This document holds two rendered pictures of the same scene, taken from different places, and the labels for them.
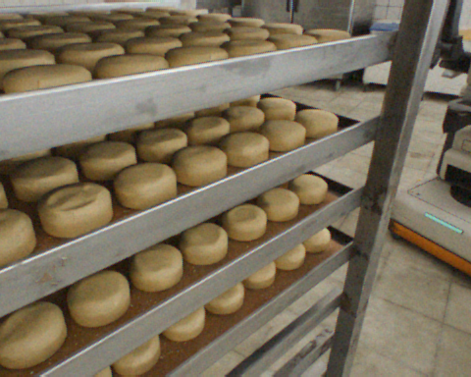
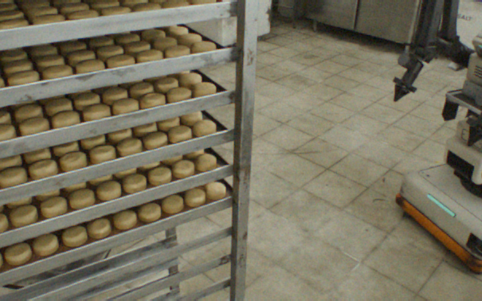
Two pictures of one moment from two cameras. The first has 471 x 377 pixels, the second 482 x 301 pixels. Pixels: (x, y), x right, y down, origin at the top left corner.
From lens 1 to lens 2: 0.62 m
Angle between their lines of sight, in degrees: 10
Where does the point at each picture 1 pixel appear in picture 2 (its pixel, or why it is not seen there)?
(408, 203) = (416, 183)
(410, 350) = not seen: outside the picture
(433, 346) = not seen: outside the picture
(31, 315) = (55, 200)
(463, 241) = (455, 224)
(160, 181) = (106, 154)
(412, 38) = (239, 95)
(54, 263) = (60, 179)
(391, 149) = (238, 146)
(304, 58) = (168, 108)
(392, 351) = not seen: outside the picture
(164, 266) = (110, 190)
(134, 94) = (88, 127)
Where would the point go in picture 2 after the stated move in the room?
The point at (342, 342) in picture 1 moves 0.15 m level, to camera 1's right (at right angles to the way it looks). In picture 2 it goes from (234, 258) to (293, 267)
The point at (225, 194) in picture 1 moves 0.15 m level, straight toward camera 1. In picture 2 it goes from (131, 162) to (97, 209)
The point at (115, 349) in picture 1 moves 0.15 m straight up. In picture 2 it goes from (82, 216) to (69, 150)
